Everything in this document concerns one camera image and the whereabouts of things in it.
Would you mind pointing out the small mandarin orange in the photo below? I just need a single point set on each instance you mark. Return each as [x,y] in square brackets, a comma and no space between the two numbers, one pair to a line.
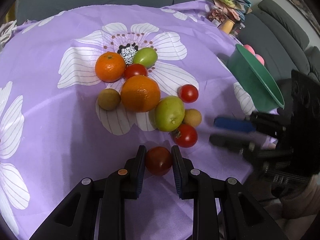
[110,67]

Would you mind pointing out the red tomato between oranges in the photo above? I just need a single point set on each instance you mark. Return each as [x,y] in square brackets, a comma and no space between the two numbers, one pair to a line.
[135,69]

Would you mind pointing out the brown kiwi left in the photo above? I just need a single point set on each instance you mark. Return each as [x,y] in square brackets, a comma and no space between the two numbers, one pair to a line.
[109,99]

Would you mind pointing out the dark red tomato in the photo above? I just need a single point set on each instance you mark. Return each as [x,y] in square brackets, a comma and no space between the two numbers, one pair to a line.
[158,161]

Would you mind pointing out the large green fruit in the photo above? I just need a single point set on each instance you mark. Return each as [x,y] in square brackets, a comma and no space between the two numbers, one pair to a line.
[169,113]

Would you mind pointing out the pink plush toy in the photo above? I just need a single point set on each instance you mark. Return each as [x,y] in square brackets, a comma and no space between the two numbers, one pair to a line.
[251,50]

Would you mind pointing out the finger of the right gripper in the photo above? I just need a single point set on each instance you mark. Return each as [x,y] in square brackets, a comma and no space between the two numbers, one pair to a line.
[234,124]
[232,144]

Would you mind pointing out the black right camera box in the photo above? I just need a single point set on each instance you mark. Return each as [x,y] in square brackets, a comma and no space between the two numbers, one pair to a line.
[305,108]

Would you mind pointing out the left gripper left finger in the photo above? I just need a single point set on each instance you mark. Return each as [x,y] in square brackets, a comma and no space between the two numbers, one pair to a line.
[95,209]

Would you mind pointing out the red tomato with stem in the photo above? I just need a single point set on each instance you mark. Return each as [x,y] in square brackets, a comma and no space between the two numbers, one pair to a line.
[185,136]

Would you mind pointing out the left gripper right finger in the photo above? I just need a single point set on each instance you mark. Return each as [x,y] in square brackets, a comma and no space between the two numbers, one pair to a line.
[221,204]

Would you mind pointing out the grey armchair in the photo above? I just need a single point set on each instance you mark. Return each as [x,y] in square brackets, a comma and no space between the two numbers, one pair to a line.
[280,40]

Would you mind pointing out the yellow bottle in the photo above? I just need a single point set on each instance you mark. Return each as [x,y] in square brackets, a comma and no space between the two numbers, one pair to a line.
[227,26]

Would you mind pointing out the green plastic bowl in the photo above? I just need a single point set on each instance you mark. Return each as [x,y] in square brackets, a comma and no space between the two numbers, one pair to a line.
[255,79]

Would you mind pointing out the brown round fruit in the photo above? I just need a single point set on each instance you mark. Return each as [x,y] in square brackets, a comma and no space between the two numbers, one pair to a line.
[192,117]

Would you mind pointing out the purple floral tablecloth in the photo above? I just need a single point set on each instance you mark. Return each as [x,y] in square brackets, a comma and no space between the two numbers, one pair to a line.
[53,133]

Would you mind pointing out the large orange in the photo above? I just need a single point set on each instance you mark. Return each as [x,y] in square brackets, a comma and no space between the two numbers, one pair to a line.
[140,94]

